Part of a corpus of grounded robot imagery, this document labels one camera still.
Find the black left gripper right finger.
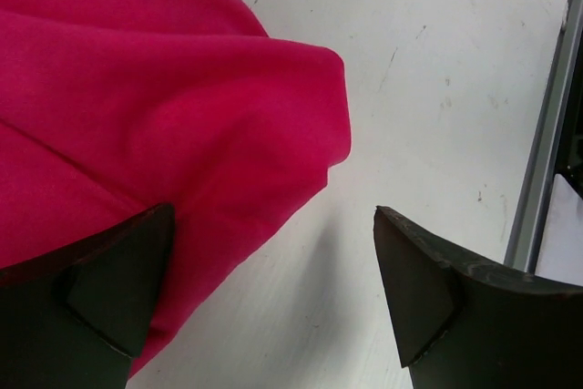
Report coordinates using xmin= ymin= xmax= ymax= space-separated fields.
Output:
xmin=373 ymin=207 xmax=582 ymax=388

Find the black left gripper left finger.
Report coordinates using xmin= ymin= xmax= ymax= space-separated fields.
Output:
xmin=1 ymin=204 xmax=175 ymax=388

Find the red t shirt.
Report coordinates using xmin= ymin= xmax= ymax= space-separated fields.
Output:
xmin=1 ymin=0 xmax=351 ymax=370

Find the aluminium table frame rail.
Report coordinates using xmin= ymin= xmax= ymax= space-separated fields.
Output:
xmin=504 ymin=0 xmax=582 ymax=273

